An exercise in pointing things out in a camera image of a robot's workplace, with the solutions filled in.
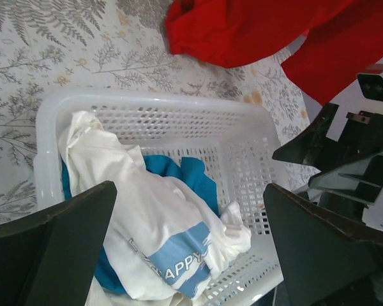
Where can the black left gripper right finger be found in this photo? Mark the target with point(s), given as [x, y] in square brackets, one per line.
[326, 259]

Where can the white t shirt blue print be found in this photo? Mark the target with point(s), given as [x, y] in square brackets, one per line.
[92, 155]

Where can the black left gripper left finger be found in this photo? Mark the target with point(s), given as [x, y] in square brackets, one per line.
[49, 257]

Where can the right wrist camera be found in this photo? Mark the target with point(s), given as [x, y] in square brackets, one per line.
[371, 82]

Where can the red t shirt on hanger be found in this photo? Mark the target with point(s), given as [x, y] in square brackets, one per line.
[342, 38]

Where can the floral tablecloth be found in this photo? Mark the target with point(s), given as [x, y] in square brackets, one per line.
[46, 46]

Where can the white plastic laundry basket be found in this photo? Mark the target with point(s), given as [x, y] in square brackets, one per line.
[229, 145]

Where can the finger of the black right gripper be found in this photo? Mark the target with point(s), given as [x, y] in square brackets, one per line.
[360, 180]
[312, 147]

